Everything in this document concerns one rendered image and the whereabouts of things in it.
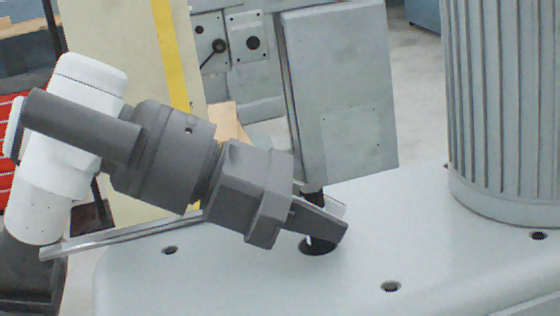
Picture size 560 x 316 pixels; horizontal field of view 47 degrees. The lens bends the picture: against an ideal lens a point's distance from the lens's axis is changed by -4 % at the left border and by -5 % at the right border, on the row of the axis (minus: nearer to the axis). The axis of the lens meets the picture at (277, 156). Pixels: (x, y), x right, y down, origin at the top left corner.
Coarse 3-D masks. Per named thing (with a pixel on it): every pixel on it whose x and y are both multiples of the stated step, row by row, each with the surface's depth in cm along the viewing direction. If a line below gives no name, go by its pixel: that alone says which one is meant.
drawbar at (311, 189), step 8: (312, 184) 61; (304, 192) 60; (312, 192) 59; (320, 192) 60; (312, 200) 60; (320, 200) 60; (312, 240) 61; (320, 240) 61; (312, 248) 62; (320, 248) 62; (328, 248) 62
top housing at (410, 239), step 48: (336, 192) 72; (384, 192) 70; (432, 192) 69; (144, 240) 68; (192, 240) 67; (240, 240) 65; (288, 240) 64; (384, 240) 62; (432, 240) 60; (480, 240) 59; (528, 240) 58; (96, 288) 62; (144, 288) 60; (192, 288) 59; (240, 288) 58; (288, 288) 57; (336, 288) 56; (384, 288) 55; (432, 288) 54; (480, 288) 54; (528, 288) 54
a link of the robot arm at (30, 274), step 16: (0, 240) 95; (16, 240) 91; (0, 256) 94; (16, 256) 92; (32, 256) 92; (0, 272) 93; (16, 272) 94; (32, 272) 95; (48, 272) 97; (0, 288) 95; (16, 288) 96; (32, 288) 97; (48, 288) 98
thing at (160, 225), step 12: (180, 216) 70; (192, 216) 70; (132, 228) 69; (144, 228) 69; (156, 228) 69; (168, 228) 69; (84, 240) 68; (96, 240) 68; (108, 240) 68; (120, 240) 68; (48, 252) 67; (60, 252) 67; (72, 252) 67
